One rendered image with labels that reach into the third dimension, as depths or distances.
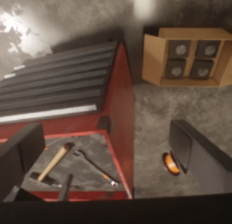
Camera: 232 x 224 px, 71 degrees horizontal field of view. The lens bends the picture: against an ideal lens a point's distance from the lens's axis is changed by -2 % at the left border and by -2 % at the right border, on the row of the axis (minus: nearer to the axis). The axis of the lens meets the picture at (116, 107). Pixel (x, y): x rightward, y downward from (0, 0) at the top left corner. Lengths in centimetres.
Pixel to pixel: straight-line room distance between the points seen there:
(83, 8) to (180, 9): 64
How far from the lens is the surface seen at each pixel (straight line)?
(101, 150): 60
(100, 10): 129
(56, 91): 71
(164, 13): 129
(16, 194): 45
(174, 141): 16
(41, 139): 17
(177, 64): 124
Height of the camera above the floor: 125
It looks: 50 degrees down
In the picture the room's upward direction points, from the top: 172 degrees counter-clockwise
